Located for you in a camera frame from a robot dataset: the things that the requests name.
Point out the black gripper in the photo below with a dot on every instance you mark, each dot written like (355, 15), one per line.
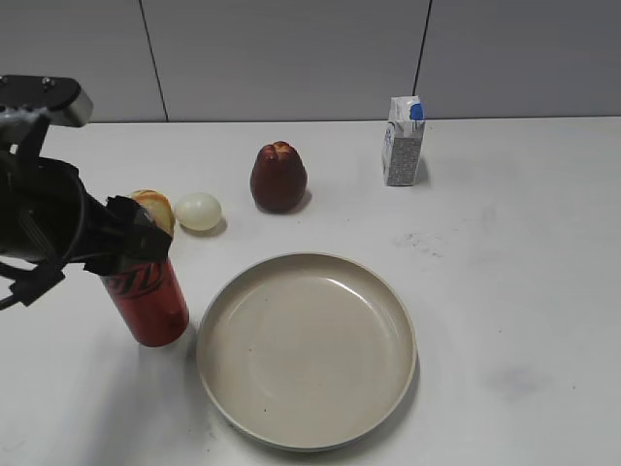
(44, 207)

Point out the red cola can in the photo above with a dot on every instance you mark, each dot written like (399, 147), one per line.
(150, 301)

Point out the beige round plate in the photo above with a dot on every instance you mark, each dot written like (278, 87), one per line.
(306, 351)

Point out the striped bread roll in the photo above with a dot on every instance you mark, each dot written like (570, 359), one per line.
(158, 208)

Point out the white egg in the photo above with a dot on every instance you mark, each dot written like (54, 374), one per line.
(198, 211)

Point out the dark red wax apple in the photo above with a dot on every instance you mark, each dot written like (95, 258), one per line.
(278, 179)

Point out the white blue milk carton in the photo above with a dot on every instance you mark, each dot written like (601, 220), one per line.
(403, 140)

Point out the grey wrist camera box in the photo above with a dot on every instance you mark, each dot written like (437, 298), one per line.
(61, 100)

